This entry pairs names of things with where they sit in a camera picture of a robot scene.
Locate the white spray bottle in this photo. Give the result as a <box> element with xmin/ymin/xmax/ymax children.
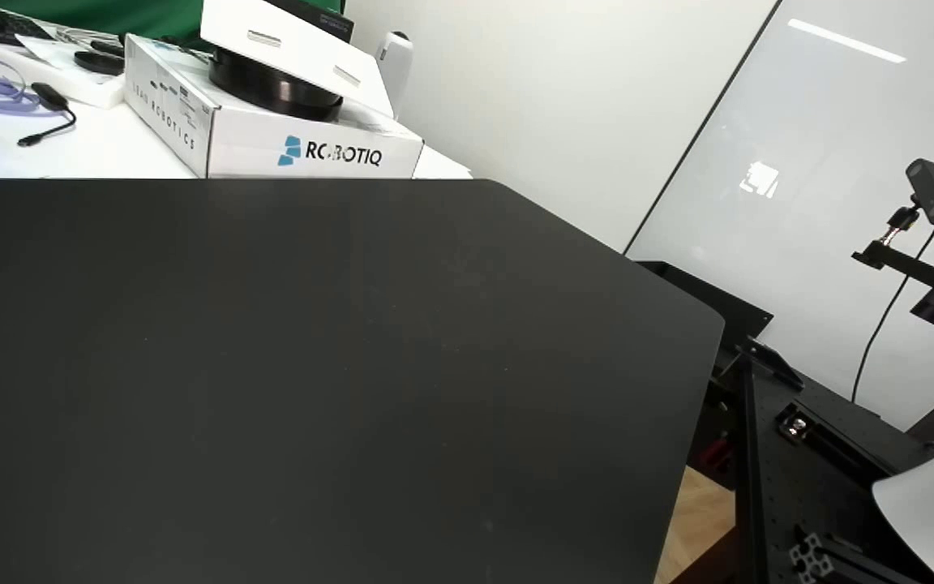
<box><xmin>375</xmin><ymin>26</ymin><xmax>419</xmax><ymax>108</ymax></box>

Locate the white lidded black case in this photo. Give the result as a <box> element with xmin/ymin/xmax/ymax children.
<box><xmin>195</xmin><ymin>0</ymin><xmax>395</xmax><ymax>123</ymax></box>

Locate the black metal frame stand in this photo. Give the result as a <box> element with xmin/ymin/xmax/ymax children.
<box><xmin>635</xmin><ymin>256</ymin><xmax>934</xmax><ymax>584</ymax></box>

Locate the black camera cable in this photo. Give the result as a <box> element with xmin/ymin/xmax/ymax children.
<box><xmin>845</xmin><ymin>200</ymin><xmax>934</xmax><ymax>405</ymax></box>

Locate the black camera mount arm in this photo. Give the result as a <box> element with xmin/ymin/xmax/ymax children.
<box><xmin>848</xmin><ymin>235</ymin><xmax>934</xmax><ymax>349</ymax></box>

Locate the small black flat device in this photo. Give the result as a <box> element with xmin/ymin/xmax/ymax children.
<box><xmin>68</xmin><ymin>44</ymin><xmax>127</xmax><ymax>76</ymax></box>

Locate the black cable with adapter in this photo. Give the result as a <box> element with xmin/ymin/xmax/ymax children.
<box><xmin>16</xmin><ymin>76</ymin><xmax>80</xmax><ymax>153</ymax></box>

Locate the white Robotiq cardboard box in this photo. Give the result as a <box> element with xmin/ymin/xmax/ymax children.
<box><xmin>120</xmin><ymin>28</ymin><xmax>428</xmax><ymax>180</ymax></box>

